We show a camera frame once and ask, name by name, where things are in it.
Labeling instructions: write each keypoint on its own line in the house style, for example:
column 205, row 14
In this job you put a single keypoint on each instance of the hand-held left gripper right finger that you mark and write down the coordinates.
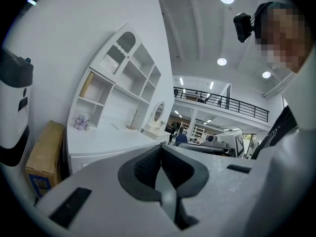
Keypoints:
column 222, row 186

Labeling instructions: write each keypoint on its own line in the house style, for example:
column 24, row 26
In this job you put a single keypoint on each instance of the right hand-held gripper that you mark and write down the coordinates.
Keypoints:
column 229, row 142

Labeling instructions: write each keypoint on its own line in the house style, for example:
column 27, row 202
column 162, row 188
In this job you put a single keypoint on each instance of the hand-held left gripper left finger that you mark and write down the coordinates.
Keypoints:
column 103, row 201

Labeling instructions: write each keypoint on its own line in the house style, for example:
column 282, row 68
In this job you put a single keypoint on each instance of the white drawer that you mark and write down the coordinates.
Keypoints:
column 80, row 160

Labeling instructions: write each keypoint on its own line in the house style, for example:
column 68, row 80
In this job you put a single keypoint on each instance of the white desk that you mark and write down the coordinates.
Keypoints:
column 106, row 139

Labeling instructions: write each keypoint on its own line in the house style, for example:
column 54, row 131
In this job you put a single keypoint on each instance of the white storage shelves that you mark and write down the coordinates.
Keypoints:
column 200, row 132

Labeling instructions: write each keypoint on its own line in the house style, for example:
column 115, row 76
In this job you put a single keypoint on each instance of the black balcony railing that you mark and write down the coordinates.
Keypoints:
column 222, row 102

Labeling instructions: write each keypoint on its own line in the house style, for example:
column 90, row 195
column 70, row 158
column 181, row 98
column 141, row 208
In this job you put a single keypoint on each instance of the person's black printed shirt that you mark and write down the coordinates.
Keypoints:
column 279, row 132

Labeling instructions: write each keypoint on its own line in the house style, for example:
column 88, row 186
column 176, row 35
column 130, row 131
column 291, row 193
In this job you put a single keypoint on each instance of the long cardboard box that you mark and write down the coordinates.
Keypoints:
column 44, row 152

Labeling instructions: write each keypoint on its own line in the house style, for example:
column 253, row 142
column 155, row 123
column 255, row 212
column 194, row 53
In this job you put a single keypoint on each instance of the wooden jewelry stand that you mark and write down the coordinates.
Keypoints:
column 132, row 126

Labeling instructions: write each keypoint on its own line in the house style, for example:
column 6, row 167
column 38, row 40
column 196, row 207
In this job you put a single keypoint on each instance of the purple flower bouquet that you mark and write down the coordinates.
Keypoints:
column 82, row 122

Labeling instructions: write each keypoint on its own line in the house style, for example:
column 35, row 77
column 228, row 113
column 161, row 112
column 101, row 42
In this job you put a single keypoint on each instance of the beige book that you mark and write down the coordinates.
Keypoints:
column 87, row 85

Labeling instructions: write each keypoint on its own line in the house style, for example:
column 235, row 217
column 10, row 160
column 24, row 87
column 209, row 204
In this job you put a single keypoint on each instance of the person's head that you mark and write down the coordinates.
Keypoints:
column 284, row 36

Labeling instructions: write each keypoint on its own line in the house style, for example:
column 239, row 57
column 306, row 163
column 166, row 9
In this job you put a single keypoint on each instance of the white and black robot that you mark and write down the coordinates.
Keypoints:
column 12, row 102

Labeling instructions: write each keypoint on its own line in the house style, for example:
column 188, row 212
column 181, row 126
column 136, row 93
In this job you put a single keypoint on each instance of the black head-mounted camera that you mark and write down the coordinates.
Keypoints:
column 243, row 27

